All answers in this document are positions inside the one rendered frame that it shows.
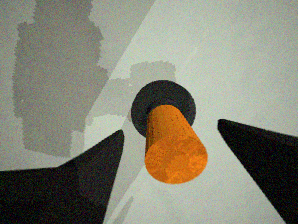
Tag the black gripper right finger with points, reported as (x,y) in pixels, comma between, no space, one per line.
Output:
(271,159)

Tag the dark grey round pedestal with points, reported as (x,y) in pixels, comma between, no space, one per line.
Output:
(161,92)

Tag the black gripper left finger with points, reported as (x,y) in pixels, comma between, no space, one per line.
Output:
(79,189)

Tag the orange knob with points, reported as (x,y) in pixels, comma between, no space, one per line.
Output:
(173,152)

